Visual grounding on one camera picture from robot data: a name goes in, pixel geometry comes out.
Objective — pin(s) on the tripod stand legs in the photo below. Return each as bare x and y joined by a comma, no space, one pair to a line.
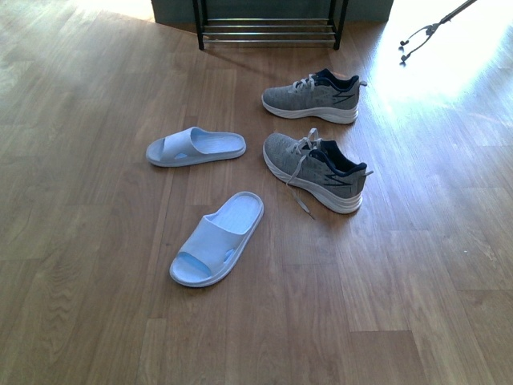
429,31

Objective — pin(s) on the light blue slipper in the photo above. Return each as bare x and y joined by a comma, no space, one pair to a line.
195,146
217,242

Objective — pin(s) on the black metal shoe rack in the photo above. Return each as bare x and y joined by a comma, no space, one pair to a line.
270,31

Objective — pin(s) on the grey sneaker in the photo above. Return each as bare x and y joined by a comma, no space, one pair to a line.
319,167
322,95

